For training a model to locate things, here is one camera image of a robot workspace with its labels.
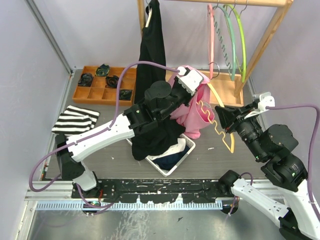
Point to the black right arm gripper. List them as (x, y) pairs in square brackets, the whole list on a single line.
[(227, 115)]

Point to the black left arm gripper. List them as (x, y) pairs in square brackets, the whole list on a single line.
[(177, 84)]

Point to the pink t shirt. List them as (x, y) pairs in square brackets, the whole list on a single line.
[(191, 117)]

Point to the plain black t shirt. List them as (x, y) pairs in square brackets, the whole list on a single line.
[(156, 141)]

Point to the mint green hanger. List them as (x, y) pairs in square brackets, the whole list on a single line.
[(229, 60)]

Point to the white t shirt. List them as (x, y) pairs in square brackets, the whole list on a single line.
[(174, 149)]

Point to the lime green hanger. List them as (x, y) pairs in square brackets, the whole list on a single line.
[(241, 67)]

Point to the black printed t shirt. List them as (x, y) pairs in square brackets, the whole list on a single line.
[(152, 49)]

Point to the navy blue t shirt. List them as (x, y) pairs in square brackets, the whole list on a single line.
[(169, 161)]

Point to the pink hanger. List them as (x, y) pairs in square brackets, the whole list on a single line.
[(211, 40)]

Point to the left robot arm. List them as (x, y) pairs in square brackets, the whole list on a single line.
[(147, 124)]

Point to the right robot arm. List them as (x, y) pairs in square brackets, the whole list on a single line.
[(299, 219)]

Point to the wooden clothes rack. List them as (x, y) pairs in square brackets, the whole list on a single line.
[(186, 36)]

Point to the white perforated plastic basket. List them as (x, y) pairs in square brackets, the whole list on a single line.
[(190, 143)]

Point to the rolled dark sock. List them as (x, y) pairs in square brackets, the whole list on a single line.
[(112, 81), (125, 94), (85, 80), (102, 71)]

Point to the orange wooden compartment tray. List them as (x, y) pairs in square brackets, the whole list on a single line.
[(100, 93)]

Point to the black white striped cloth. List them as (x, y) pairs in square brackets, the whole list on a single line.
[(75, 120)]

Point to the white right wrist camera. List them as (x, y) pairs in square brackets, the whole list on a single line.
[(260, 103)]

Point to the grey slotted cable duct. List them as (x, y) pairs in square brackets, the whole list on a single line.
[(138, 206)]

